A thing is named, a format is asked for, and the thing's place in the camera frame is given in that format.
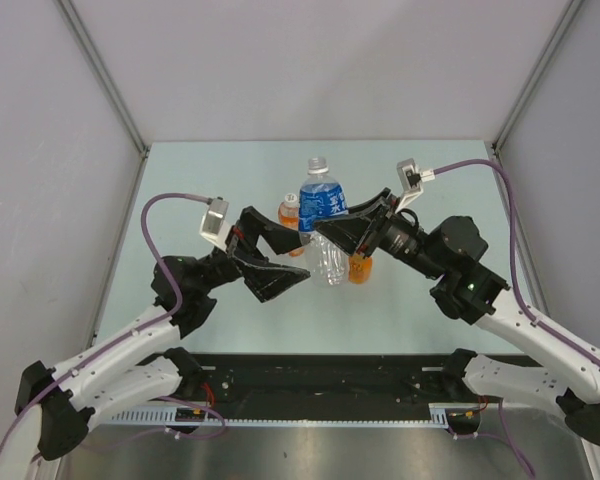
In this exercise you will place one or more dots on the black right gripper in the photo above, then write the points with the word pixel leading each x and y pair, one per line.
pixel 347 233

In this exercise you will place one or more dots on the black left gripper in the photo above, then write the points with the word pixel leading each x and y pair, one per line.
pixel 265 281

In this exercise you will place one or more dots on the blue Pocari Sweat bottle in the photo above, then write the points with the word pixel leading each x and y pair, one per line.
pixel 321 199

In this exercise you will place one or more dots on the small orange bottle gold cap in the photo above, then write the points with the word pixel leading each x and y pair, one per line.
pixel 360 268

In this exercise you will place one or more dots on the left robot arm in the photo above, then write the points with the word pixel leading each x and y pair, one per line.
pixel 72 397

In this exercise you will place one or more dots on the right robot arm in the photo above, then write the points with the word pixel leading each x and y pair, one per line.
pixel 565 381

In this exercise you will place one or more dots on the orange tea bottle white cap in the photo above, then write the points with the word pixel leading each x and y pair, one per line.
pixel 288 211

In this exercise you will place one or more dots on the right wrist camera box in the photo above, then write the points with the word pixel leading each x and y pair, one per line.
pixel 412 179

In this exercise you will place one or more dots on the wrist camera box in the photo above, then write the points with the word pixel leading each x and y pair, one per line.
pixel 214 227
pixel 412 179

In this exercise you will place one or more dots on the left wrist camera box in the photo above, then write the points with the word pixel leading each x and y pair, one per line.
pixel 214 227

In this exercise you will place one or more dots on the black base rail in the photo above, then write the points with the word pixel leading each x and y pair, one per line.
pixel 273 382

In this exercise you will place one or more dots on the white slotted cable duct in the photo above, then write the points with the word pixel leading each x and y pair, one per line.
pixel 172 415

